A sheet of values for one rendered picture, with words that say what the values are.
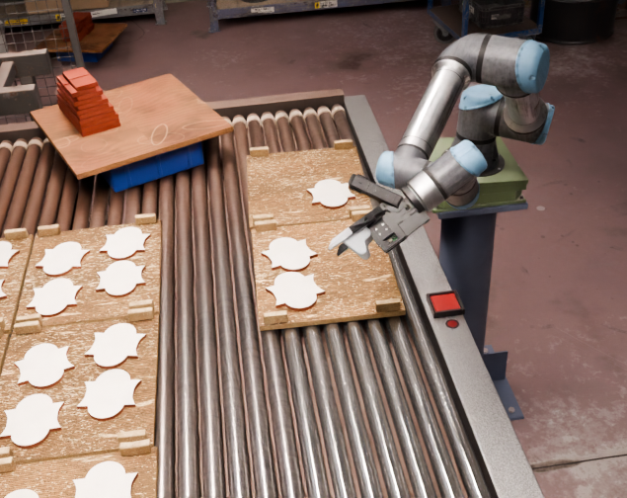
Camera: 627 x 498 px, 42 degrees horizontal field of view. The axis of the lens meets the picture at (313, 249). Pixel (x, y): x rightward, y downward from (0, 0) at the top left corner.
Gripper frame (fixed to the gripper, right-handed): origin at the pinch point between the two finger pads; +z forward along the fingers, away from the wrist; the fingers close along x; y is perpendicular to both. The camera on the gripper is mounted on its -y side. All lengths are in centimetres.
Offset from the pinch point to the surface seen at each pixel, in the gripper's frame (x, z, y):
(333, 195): 68, -7, -22
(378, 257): 48.0, -6.7, 2.4
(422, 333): 28.7, -4.3, 24.5
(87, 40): 368, 67, -273
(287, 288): 35.3, 15.7, -3.7
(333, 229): 57, -1, -12
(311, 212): 63, 1, -20
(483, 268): 101, -31, 20
